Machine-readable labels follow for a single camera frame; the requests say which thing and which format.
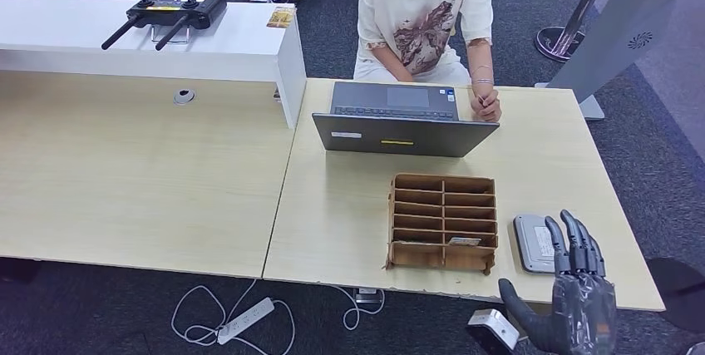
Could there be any grey card reader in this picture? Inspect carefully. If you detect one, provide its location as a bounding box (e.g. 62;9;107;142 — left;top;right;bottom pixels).
512;213;557;275

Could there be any person's left hand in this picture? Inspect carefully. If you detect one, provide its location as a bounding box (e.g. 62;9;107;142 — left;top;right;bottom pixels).
471;84;503;124

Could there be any white power strip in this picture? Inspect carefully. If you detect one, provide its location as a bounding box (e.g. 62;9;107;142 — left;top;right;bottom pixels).
215;296;276;347

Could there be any white adapter cable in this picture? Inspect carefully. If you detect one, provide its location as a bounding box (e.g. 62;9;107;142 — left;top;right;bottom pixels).
334;285;387;332

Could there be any black remote controller with antennas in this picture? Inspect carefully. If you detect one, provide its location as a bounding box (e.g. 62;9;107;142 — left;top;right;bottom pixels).
101;0;229;52

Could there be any black round base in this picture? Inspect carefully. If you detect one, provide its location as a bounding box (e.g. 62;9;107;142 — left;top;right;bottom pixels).
645;255;705;335

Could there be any wooden slotted card organizer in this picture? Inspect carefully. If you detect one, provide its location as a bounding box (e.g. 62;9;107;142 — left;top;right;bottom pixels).
384;172;500;277

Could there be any grey kiosk panel stand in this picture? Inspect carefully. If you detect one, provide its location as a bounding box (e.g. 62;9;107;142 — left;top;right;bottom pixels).
535;0;691;122

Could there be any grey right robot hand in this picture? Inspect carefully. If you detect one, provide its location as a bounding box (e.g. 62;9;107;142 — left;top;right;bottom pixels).
498;209;618;355

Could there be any chrome stanchion post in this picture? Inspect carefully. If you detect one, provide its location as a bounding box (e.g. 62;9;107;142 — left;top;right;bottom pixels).
534;0;624;64

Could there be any person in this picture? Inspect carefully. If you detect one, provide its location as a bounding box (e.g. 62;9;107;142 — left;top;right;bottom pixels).
352;0;503;124

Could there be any white power strip cable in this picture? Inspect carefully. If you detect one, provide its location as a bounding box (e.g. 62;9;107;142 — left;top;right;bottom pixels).
170;279;297;355

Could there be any grey laptop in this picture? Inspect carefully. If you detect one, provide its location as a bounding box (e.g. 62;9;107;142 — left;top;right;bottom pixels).
311;81;501;159

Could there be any white counter shelf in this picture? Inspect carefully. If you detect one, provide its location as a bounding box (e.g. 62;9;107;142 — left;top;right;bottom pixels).
0;0;308;131

